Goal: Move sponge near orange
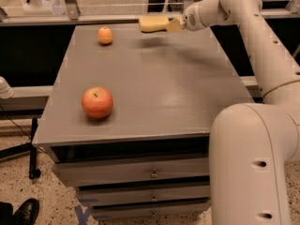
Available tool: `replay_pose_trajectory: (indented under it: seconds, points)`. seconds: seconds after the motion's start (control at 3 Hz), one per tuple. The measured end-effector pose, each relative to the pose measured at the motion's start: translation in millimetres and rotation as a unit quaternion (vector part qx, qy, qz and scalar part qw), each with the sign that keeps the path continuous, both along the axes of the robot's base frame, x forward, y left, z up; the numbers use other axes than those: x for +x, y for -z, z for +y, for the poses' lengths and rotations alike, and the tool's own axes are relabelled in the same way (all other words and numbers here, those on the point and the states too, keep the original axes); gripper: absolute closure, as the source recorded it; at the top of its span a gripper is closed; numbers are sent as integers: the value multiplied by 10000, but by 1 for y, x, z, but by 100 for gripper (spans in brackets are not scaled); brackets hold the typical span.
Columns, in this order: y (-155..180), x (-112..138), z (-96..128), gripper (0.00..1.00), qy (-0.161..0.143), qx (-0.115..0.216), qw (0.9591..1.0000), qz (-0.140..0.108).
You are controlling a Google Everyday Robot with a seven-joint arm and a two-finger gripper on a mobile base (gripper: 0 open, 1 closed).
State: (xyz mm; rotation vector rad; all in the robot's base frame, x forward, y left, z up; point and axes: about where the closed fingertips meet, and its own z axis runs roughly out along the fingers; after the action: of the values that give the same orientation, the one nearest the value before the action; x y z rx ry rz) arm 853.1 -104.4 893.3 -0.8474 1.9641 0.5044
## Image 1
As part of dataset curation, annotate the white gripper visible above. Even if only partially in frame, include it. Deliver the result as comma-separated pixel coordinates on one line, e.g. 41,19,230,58
166,3,204,32

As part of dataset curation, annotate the yellow sponge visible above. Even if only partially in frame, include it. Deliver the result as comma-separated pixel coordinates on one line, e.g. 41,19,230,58
139,16,169,33

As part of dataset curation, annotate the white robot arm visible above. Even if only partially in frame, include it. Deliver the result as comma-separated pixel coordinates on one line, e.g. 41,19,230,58
171,0,300,225

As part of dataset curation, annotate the small orange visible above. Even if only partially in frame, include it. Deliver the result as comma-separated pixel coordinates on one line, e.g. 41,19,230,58
97,26,113,45

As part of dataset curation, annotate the red apple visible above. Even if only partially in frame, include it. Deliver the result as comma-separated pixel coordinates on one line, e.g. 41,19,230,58
82,86,113,119

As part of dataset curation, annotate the grey drawer cabinet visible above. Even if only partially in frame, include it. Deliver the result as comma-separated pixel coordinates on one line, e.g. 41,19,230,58
32,20,256,222

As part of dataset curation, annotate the top grey drawer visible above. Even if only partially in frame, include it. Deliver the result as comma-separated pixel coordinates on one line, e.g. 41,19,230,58
52,157,209,187

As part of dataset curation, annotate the grey drawer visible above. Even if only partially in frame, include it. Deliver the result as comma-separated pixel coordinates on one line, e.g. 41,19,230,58
52,157,209,187
76,186,210,206
92,199,210,220

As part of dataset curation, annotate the white cylindrical object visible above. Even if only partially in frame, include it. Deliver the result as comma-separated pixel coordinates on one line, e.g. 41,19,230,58
0,76,14,99

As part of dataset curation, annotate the middle grey drawer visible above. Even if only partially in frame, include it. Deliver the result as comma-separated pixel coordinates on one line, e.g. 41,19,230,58
76,186,210,206

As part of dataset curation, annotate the black tripod stand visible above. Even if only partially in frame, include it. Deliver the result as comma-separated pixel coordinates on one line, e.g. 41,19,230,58
0,117,41,180

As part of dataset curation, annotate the bottom grey drawer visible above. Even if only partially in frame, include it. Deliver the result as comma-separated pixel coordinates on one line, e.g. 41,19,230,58
92,199,210,220

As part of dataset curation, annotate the black shoe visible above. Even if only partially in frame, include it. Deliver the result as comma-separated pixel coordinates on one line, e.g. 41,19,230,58
11,198,39,225

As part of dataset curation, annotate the metal frame rail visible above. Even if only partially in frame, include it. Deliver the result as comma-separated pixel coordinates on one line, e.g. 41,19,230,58
0,0,300,27

